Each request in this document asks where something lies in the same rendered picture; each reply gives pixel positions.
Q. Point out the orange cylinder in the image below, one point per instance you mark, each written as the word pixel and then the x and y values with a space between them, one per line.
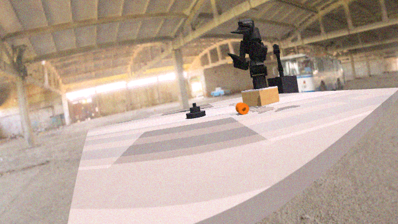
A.
pixel 242 108

